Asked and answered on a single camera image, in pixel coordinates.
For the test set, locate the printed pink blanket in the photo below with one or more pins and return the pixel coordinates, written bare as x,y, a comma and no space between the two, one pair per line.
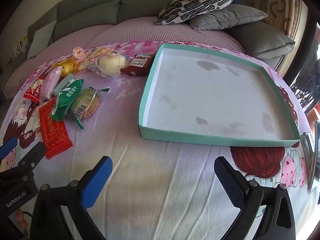
150,180

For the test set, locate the pale green cushion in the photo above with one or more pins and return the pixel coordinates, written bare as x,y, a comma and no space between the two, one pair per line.
41,41

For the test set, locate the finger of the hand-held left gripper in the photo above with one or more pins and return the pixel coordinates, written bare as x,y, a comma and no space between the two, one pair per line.
7,147
32,155

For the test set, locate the jelly cup with pink lid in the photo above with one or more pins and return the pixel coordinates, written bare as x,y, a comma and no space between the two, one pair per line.
78,53

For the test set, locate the clear packet with round biscuit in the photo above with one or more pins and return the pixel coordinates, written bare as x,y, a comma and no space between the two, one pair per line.
86,102

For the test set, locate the long red snack packet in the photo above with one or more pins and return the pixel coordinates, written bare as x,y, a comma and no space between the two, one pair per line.
53,130

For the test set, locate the person's left hand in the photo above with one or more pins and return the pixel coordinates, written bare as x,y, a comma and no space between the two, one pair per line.
19,217

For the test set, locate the peach bread packet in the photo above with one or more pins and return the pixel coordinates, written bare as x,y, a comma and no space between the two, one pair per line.
100,53

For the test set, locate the white paper cards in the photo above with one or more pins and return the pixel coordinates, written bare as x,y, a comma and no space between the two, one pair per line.
18,46

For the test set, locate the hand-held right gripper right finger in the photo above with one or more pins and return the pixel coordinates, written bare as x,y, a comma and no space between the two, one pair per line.
228,180

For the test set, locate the pink snack packet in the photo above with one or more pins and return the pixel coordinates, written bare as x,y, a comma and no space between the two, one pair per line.
48,86

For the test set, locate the pink sofa cover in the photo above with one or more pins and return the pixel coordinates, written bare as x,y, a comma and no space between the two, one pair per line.
125,35

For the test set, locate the clear packet with white bun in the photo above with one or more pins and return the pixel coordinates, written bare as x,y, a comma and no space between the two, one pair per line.
112,63

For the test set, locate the beige patterned curtain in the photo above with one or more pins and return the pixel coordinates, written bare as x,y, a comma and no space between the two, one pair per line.
275,5

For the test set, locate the teal cardboard box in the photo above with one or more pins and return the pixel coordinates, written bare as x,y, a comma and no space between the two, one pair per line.
212,92

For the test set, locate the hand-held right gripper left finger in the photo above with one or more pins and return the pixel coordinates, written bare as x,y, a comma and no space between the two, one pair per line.
96,182

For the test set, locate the grey-green sofa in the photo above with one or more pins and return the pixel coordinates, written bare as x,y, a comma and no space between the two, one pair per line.
87,12

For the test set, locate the grey pillow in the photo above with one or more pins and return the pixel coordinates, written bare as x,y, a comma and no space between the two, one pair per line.
225,17

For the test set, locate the teal and white snack packet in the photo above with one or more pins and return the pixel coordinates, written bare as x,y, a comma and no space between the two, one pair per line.
63,82

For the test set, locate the yellow snack packet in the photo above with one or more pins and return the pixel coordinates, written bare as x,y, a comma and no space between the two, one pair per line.
66,68

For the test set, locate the green snack packet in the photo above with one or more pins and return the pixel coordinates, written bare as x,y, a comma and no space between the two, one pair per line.
66,100

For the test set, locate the red cartoon snack packet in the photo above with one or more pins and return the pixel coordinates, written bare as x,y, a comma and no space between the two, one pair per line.
33,92

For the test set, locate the black and white patterned pillow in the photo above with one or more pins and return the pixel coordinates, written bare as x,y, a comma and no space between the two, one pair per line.
197,2

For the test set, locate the dark red snack packet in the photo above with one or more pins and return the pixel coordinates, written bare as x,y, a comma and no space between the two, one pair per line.
136,67

